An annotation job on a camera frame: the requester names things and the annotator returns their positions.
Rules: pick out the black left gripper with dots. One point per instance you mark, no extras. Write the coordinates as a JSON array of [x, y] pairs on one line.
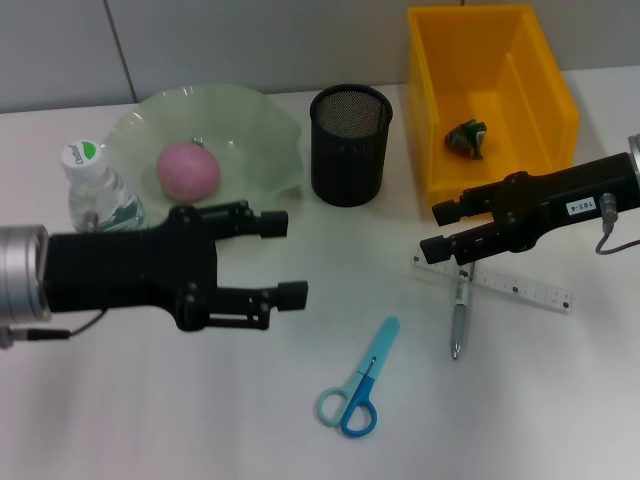
[[125, 270]]

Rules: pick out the green plastic wrapper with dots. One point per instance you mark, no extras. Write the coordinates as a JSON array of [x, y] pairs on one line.
[[465, 140]]

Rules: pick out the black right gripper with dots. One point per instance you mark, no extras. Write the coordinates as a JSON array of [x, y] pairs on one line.
[[565, 200]]

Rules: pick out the blue scissors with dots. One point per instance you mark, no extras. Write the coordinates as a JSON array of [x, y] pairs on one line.
[[367, 380]]

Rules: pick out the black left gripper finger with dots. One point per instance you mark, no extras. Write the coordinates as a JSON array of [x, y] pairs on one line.
[[292, 295]]

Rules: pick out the pink toy peach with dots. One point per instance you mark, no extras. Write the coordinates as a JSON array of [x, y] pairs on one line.
[[189, 170]]

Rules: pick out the green wavy glass fruit plate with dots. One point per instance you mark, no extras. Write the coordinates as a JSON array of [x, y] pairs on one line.
[[250, 175]]

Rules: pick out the clear plastic ruler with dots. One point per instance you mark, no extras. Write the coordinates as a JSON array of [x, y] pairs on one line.
[[530, 290]]

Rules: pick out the black mesh pen holder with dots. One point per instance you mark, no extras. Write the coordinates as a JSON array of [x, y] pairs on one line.
[[350, 150]]

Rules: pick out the silver white pen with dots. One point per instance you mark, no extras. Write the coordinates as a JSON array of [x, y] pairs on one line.
[[457, 325]]

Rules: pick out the clear green-label water bottle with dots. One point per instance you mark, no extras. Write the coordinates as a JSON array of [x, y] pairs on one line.
[[95, 185]]

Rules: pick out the yellow plastic bin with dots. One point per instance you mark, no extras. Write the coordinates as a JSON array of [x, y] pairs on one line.
[[490, 75]]

